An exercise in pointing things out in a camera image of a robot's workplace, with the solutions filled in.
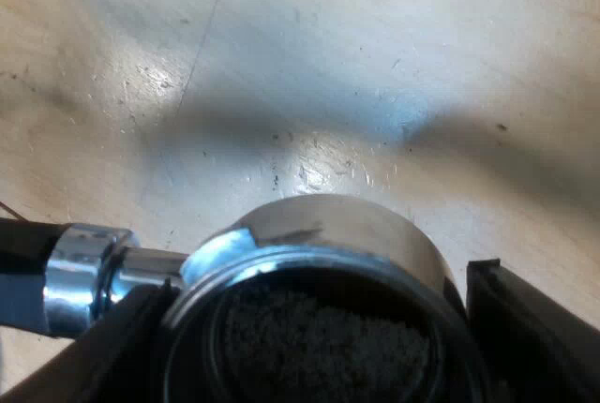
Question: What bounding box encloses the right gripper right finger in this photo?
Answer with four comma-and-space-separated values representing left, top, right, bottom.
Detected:
465, 256, 600, 403

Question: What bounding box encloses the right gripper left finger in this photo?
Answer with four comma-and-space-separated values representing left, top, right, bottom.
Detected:
0, 278, 185, 403

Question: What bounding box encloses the filter holder with red-ended handle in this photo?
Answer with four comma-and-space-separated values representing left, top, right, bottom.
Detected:
0, 193, 471, 403

